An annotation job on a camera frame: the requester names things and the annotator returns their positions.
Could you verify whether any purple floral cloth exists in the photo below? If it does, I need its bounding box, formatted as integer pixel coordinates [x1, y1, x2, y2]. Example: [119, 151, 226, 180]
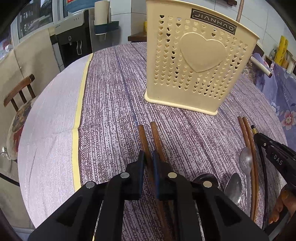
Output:
[253, 53, 296, 150]

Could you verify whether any round ladle spoon wooden handle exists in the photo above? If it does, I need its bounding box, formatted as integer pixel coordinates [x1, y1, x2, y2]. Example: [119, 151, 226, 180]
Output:
[193, 173, 219, 188]

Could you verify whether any purple striped tablecloth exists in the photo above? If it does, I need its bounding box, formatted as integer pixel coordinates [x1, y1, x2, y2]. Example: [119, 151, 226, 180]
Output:
[18, 43, 287, 227]

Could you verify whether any blue water bottle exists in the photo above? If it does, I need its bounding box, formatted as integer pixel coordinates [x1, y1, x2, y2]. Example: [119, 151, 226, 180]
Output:
[63, 0, 96, 13]

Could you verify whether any small steel spoon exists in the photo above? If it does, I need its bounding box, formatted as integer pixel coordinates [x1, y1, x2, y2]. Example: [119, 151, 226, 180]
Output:
[239, 147, 252, 216]

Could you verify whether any person's right hand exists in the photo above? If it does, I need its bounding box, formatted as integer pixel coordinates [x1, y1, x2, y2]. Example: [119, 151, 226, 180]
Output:
[268, 186, 296, 224]

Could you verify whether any cat print seat cushion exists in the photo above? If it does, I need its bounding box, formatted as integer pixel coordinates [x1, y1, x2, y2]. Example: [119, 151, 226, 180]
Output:
[6, 96, 39, 161]

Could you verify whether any water dispenser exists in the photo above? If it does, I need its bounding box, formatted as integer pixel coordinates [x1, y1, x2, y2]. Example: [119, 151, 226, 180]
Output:
[51, 9, 92, 67]

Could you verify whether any white pan with handle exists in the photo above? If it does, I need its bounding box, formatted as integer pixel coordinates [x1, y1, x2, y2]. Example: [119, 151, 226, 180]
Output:
[250, 55, 273, 78]

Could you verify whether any cream plastic utensil holder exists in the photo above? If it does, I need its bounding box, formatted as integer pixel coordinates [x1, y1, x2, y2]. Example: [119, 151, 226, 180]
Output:
[144, 1, 259, 115]

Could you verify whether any wooden chair with cushion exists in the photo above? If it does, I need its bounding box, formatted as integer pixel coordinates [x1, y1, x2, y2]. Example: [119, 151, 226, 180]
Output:
[2, 74, 39, 163]

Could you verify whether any brown wooden chopstick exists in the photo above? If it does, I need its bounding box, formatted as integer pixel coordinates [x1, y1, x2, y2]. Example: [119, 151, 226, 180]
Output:
[138, 125, 172, 240]
[238, 116, 259, 222]
[150, 121, 175, 240]
[242, 117, 259, 222]

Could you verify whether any beige fabric cover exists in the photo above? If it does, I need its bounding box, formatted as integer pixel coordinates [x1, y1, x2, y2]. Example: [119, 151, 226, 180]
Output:
[0, 29, 60, 146]

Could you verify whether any oval steel spoon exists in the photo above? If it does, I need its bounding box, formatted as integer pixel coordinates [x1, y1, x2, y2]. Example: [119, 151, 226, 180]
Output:
[224, 173, 242, 205]

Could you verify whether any paper cup stack holder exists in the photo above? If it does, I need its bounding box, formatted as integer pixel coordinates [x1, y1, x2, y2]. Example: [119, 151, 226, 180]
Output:
[94, 1, 119, 36]

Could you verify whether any window with shelves behind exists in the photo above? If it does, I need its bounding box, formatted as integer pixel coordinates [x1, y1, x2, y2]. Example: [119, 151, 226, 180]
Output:
[10, 0, 57, 46]

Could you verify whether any dark wooden counter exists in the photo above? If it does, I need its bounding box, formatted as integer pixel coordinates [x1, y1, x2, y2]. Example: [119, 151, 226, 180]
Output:
[127, 32, 147, 42]

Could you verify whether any yellow roll package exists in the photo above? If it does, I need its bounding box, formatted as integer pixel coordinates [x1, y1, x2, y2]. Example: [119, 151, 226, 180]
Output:
[274, 36, 288, 65]

